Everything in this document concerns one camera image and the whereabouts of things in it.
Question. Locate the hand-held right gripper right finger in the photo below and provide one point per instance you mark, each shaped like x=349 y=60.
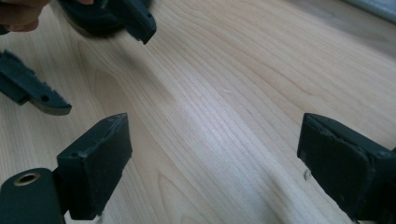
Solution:
x=342 y=168

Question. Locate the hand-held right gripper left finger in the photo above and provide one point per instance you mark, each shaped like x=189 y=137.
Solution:
x=93 y=168

